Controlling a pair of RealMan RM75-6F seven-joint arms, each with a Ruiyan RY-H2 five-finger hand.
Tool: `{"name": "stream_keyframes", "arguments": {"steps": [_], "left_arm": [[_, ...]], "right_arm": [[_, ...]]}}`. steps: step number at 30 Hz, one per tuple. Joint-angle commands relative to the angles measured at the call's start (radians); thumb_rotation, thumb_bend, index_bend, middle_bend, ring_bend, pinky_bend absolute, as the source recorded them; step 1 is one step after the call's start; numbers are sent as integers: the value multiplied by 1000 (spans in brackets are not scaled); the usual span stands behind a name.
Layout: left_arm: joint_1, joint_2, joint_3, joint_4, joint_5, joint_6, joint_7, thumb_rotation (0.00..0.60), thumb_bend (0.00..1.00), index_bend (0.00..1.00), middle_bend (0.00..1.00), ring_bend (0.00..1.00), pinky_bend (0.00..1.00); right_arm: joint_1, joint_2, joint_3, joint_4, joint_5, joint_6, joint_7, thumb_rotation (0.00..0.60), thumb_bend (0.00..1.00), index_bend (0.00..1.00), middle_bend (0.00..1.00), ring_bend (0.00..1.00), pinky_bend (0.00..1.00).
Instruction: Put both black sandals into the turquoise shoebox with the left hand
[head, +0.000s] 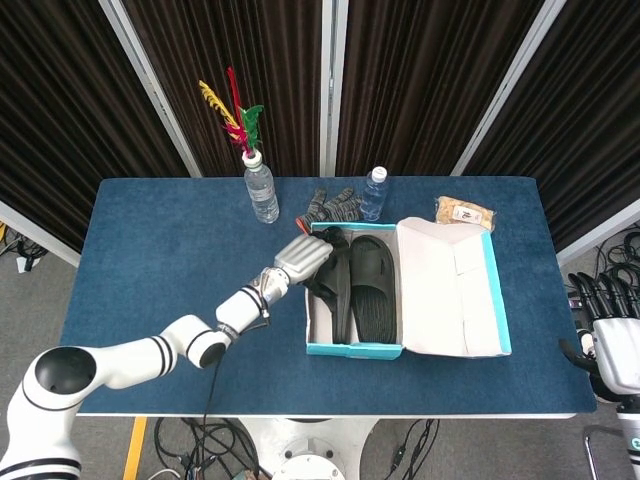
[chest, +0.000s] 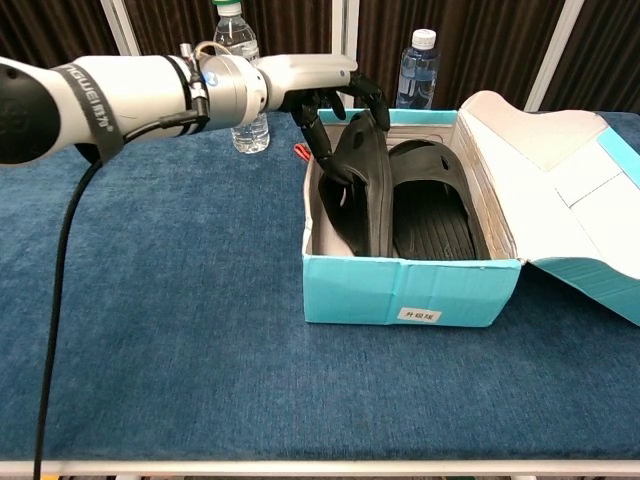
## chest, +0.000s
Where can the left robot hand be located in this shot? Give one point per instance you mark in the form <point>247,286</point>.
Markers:
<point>310,75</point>

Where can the black rubber slipper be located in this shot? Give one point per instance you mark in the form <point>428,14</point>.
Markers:
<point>370,200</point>
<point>435,225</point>

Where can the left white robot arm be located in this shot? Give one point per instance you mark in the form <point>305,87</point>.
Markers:
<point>135,95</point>

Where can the light blue shoebox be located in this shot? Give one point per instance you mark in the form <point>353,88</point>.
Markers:
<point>400,295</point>

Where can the grey knit work glove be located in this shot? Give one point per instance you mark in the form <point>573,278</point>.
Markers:
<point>301,151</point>

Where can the tall clear water bottle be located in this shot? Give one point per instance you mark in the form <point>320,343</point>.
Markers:
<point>250,135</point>

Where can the small blue water bottle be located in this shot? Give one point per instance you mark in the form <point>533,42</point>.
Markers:
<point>417,75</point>

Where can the blue cloth covered table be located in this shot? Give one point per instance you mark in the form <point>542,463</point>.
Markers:
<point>200,350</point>

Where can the aluminium partition post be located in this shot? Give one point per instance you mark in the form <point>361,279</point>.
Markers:
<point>345,30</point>
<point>552,55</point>
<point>120,25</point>

